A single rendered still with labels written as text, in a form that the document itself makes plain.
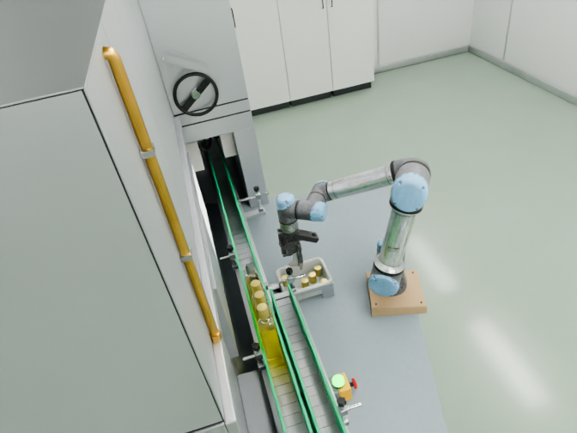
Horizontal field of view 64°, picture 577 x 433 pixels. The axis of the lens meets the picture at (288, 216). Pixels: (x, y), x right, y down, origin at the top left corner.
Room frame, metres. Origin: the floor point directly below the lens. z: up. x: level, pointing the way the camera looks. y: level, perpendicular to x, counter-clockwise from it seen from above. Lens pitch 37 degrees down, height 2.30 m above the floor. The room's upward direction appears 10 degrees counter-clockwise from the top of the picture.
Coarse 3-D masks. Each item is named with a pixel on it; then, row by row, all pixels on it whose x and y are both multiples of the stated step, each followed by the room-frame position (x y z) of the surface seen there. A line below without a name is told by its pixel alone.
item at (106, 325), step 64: (0, 0) 1.22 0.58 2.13; (64, 0) 1.08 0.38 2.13; (128, 0) 1.60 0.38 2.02; (0, 64) 0.67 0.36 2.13; (64, 64) 0.62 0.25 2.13; (128, 64) 1.01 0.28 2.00; (0, 128) 0.51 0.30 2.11; (64, 128) 0.52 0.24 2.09; (128, 128) 0.71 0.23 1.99; (0, 192) 0.50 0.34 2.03; (64, 192) 0.51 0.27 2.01; (128, 192) 0.53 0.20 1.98; (192, 192) 1.42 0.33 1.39; (0, 256) 0.49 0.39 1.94; (64, 256) 0.51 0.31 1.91; (128, 256) 0.52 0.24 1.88; (192, 256) 0.95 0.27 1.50; (0, 320) 0.48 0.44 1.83; (64, 320) 0.50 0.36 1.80; (128, 320) 0.51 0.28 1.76; (192, 320) 0.60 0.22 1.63; (0, 384) 0.47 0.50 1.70; (64, 384) 0.49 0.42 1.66; (128, 384) 0.50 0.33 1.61; (192, 384) 0.52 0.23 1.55
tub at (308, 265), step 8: (304, 264) 1.55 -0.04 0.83; (312, 264) 1.55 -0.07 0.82; (320, 264) 1.54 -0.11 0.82; (280, 272) 1.52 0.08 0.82; (296, 272) 1.54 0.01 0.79; (304, 272) 1.54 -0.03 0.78; (328, 272) 1.45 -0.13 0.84; (296, 280) 1.51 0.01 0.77; (320, 280) 1.49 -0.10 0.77; (328, 280) 1.41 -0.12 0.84; (296, 288) 1.46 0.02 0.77; (304, 288) 1.39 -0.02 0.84; (312, 288) 1.38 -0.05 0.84
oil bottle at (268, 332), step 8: (272, 320) 1.03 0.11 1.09; (264, 328) 1.01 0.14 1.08; (272, 328) 1.01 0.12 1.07; (264, 336) 1.00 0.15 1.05; (272, 336) 1.01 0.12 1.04; (264, 344) 1.00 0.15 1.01; (272, 344) 1.01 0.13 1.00; (272, 352) 1.00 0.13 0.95; (280, 352) 1.01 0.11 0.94; (272, 360) 1.00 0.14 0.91; (280, 360) 1.01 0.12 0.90
